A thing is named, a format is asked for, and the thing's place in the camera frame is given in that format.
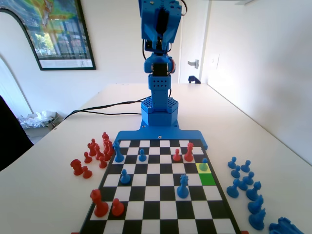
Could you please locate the red queen chess piece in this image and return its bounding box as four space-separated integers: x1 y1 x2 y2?
184 142 195 162

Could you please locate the blue king chess piece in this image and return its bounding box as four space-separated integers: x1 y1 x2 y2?
113 141 125 163

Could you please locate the blue queen chess piece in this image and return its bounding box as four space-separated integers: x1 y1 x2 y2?
176 174 190 199

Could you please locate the red rook chess piece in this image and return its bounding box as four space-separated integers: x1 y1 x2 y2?
70 158 83 176

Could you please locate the red king chess piece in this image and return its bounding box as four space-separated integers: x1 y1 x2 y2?
90 189 109 218

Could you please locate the blue crowned chess piece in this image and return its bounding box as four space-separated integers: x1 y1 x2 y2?
245 181 263 202

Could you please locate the blue knight chess piece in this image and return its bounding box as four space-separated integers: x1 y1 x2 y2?
248 208 266 231
247 194 264 215

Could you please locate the blue base mounting plate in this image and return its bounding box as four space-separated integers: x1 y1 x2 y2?
113 124 209 151

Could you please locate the black white chessboard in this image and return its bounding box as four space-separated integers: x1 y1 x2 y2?
78 138 242 234

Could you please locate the cardboard box with paper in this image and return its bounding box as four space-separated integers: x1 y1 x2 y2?
18 111 61 137

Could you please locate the black framed poster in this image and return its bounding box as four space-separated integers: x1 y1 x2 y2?
0 0 97 71

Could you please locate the black chair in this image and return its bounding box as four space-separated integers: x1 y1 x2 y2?
0 95 34 173

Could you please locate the blue printed part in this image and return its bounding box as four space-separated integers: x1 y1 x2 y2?
269 216 305 234

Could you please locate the black cable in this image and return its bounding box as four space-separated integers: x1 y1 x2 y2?
73 109 142 116
63 97 151 120

